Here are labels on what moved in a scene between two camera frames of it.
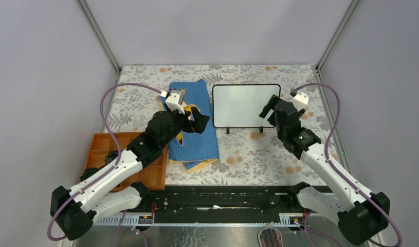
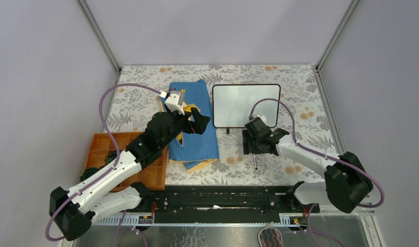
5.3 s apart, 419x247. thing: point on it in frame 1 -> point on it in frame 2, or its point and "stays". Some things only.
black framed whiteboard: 239,106 stays
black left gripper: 200,122 stays
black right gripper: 270,105 -> 247,138
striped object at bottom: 269,236 stays
